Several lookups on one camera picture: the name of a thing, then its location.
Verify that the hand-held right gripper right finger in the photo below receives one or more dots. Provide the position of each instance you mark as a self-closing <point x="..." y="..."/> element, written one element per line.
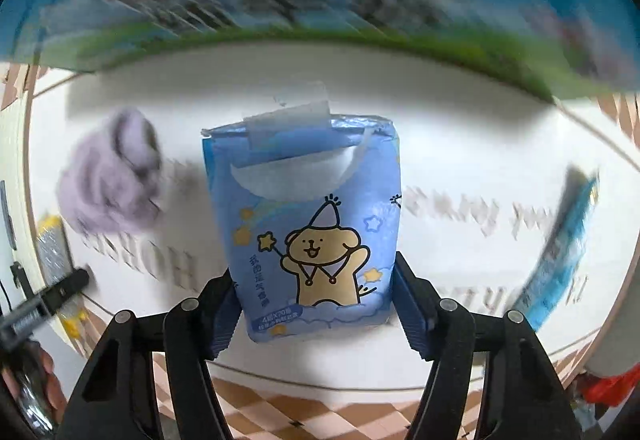
<point x="414" y="315"/>

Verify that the blue cartoon tissue pack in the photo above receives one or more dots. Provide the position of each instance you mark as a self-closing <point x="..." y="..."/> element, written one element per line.
<point x="310" y="240"/>

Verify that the white round tray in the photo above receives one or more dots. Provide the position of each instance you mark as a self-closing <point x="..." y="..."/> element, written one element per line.
<point x="450" y="230"/>

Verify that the purple plush cloth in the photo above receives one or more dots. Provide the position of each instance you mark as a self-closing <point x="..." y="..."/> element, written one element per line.
<point x="107" y="175"/>

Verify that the red cloth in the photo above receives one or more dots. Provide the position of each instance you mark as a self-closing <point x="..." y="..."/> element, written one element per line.
<point x="612" y="387"/>

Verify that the blue plastic wrapper packet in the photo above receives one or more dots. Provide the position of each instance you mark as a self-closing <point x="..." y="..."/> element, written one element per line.
<point x="560" y="250"/>

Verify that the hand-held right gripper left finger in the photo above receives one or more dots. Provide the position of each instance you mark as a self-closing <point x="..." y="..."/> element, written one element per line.
<point x="223" y="320"/>

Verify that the yellow packet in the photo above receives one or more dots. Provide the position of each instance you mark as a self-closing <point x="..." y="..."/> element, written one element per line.
<point x="52" y="247"/>

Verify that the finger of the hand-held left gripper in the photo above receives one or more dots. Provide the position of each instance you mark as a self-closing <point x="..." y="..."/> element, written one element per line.
<point x="62" y="287"/>

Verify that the person's left hand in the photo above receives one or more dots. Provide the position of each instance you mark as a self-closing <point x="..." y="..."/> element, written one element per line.
<point x="50" y="385"/>

